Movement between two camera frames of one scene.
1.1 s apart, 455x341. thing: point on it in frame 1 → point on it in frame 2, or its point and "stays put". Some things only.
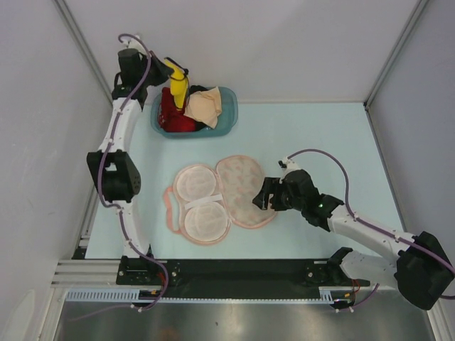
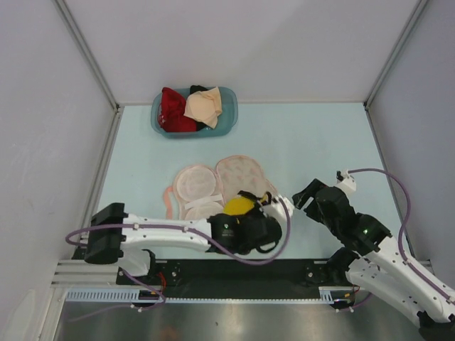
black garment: [196, 88] stays put
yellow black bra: [179, 82] → [244, 203]
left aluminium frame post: [84, 47] stays put
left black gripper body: [145, 63] → [250, 217]
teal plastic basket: [227, 121] stays put
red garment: [173, 119] stays put
